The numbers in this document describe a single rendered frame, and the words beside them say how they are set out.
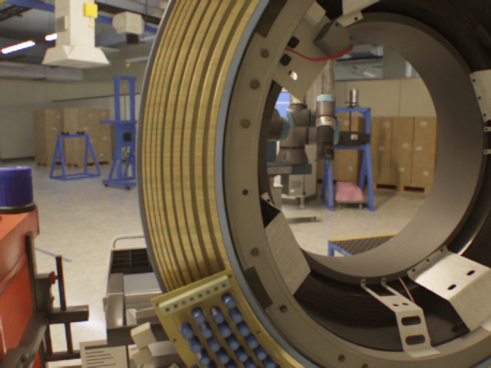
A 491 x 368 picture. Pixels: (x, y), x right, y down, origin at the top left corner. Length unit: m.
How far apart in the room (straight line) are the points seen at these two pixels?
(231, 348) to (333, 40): 0.68
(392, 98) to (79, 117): 8.58
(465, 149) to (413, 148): 6.34
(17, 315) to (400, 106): 8.41
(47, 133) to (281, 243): 12.78
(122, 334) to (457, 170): 1.25
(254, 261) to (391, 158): 7.26
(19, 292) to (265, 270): 0.84
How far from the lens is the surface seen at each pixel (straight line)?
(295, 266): 0.96
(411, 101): 9.04
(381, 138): 8.04
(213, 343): 0.77
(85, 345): 0.95
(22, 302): 1.43
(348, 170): 8.27
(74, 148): 12.86
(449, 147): 1.64
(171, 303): 0.73
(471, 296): 1.34
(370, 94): 9.27
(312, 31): 1.00
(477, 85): 1.50
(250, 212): 0.79
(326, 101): 1.91
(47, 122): 13.54
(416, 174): 7.93
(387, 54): 13.03
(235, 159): 0.77
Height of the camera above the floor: 1.24
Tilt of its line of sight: 8 degrees down
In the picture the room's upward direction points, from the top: straight up
